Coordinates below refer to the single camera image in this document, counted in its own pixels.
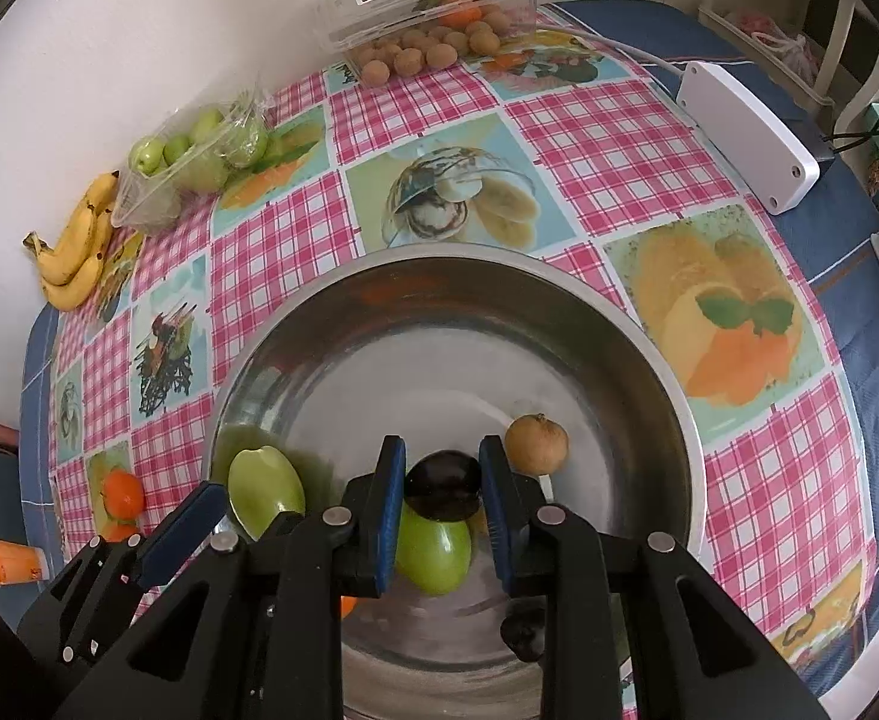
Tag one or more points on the orange plastic cup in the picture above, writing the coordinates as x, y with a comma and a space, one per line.
8, 561

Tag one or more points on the white rack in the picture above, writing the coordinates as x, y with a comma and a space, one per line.
844, 37

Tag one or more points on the small green jujube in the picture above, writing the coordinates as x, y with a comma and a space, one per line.
263, 495

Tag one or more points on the plastic bag of green jujubes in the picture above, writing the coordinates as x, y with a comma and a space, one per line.
199, 157

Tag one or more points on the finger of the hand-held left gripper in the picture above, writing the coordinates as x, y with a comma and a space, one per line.
184, 529

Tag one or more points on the white power adapter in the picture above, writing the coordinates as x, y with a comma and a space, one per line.
747, 131

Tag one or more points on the medium orange mandarin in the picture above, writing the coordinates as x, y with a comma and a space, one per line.
347, 605

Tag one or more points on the pink checkered printed tablecloth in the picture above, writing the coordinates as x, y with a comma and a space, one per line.
634, 142

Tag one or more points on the large green jujube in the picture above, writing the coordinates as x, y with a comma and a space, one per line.
435, 559

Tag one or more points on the large orange mandarin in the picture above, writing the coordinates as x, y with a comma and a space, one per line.
124, 495

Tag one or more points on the yellow banana bunch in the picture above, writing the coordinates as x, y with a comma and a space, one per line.
72, 255

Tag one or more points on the small orange mandarin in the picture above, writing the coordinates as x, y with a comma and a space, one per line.
118, 532

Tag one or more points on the pile of boxed longans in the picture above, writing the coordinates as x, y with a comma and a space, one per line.
424, 52

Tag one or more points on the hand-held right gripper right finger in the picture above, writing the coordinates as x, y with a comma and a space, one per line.
493, 517

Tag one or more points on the blue table cover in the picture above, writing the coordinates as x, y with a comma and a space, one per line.
844, 255

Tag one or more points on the round metal bowl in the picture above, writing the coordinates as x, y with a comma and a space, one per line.
424, 360

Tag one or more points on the boxed orange mandarin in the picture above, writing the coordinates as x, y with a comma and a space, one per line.
460, 15

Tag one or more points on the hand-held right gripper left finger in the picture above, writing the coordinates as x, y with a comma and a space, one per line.
388, 517

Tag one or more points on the pink plastic bag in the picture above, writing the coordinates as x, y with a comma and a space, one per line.
780, 41

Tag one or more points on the dark purple plum with stem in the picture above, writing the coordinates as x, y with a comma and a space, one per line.
445, 484

